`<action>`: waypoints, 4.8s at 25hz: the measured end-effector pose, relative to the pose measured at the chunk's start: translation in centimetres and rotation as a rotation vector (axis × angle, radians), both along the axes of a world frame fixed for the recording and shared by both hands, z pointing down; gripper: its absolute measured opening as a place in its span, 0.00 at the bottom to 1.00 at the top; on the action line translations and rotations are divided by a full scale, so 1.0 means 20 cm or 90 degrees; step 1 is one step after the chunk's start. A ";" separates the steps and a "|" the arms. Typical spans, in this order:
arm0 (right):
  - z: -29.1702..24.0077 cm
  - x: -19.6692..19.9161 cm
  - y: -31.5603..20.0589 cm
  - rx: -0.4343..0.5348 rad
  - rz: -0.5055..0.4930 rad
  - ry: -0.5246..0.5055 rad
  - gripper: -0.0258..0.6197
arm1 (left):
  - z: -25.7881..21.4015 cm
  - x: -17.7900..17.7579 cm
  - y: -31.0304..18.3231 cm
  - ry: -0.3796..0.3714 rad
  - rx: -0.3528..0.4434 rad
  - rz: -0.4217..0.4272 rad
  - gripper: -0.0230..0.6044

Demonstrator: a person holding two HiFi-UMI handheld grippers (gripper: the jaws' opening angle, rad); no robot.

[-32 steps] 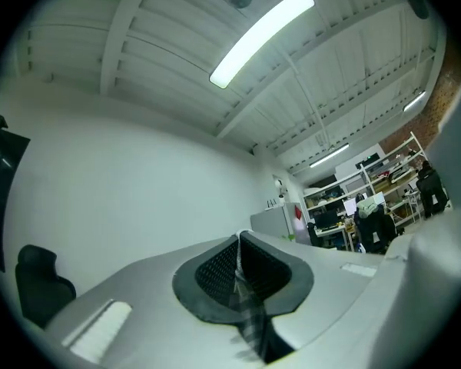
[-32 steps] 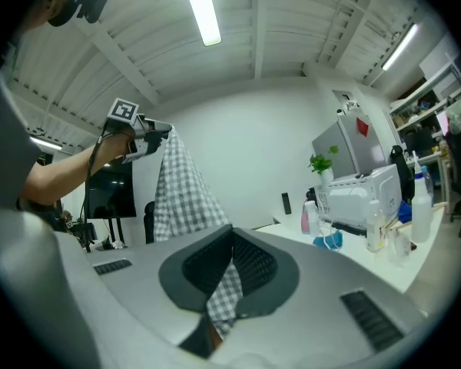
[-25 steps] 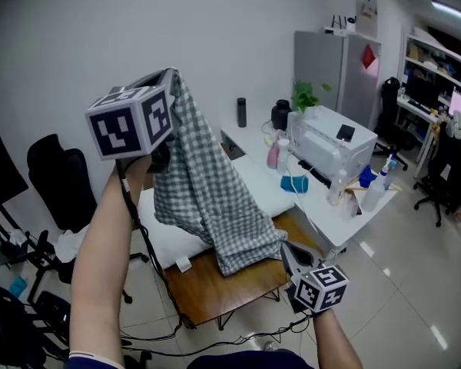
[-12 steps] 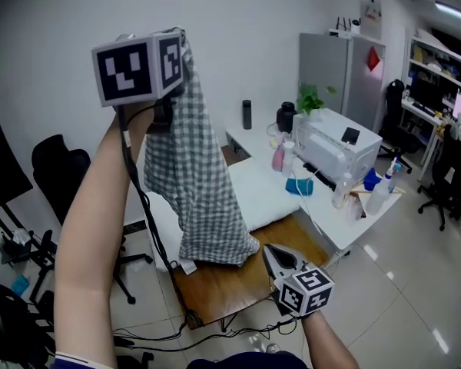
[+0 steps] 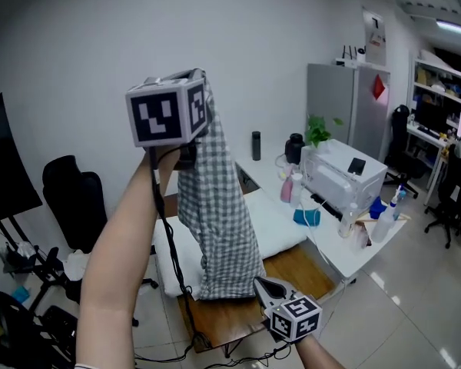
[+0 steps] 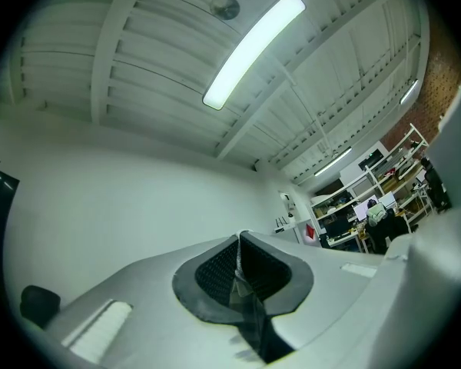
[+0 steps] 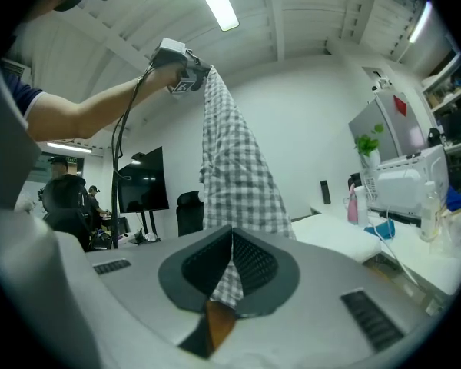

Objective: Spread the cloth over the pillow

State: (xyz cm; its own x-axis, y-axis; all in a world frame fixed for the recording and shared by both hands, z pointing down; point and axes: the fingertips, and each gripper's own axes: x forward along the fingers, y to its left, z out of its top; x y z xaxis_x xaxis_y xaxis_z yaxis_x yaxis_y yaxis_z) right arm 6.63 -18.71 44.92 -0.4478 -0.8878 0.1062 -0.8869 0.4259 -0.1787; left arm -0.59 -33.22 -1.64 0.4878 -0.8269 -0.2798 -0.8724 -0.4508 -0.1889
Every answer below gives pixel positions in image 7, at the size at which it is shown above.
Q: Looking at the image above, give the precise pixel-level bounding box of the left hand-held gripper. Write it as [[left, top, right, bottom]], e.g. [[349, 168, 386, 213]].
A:
[[148, 38, 213, 96]]

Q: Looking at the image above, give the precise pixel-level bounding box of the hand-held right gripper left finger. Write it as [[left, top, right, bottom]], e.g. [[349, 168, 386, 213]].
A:
[[158, 224, 234, 315]]

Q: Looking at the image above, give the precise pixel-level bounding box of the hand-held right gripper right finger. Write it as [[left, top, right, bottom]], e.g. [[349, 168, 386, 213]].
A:
[[231, 225, 301, 319]]

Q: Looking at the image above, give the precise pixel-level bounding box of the grey white checked cloth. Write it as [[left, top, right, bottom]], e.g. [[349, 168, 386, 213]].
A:
[[197, 65, 297, 311]]

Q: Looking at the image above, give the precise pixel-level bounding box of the person's left forearm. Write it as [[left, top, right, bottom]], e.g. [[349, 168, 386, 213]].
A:
[[25, 67, 165, 143]]

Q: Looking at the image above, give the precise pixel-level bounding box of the blue cloth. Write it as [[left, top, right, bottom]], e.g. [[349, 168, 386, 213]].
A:
[[363, 220, 396, 241]]

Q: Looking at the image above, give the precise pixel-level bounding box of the person's left hand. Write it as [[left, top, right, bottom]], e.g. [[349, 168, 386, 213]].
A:
[[152, 62, 186, 89]]

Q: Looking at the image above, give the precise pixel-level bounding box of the long ceiling light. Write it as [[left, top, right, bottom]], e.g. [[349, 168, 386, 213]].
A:
[[406, 0, 434, 45], [45, 141, 94, 155], [187, 0, 240, 32]]

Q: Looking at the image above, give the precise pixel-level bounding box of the black screen stand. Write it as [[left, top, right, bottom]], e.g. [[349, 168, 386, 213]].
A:
[[138, 209, 159, 242]]

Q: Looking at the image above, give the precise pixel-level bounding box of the large black screen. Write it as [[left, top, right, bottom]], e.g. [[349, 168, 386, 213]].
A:
[[116, 146, 171, 214]]

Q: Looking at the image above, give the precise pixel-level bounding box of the pink bottle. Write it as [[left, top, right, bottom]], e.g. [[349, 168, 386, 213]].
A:
[[347, 182, 360, 224]]

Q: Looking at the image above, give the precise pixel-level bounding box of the black mesh office chair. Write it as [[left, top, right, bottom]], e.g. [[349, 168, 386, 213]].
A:
[[43, 208, 95, 253]]

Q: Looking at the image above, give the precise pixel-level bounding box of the person's dark shirt sleeve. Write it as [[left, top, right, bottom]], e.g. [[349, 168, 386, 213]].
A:
[[0, 65, 48, 121]]

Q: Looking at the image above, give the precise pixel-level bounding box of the white microwave oven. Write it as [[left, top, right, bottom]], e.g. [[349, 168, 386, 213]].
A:
[[362, 143, 451, 219]]

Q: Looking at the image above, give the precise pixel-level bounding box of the green potted plant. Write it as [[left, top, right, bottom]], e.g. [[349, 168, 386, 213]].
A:
[[353, 123, 386, 170]]

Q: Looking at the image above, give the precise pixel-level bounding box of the clear plastic bottle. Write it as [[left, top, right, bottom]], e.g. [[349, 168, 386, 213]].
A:
[[420, 180, 442, 242]]

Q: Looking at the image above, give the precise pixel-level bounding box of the grey refrigerator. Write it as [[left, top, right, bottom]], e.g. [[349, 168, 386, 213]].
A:
[[348, 88, 428, 165]]

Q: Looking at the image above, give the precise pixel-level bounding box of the white storage shelf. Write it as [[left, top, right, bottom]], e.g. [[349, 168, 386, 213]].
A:
[[420, 51, 461, 146]]

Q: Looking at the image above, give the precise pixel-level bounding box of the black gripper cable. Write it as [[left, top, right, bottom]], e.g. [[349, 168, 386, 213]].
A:
[[110, 64, 157, 251]]

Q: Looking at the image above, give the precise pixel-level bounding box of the white cable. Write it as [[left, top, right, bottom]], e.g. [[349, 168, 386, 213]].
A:
[[367, 204, 422, 288]]

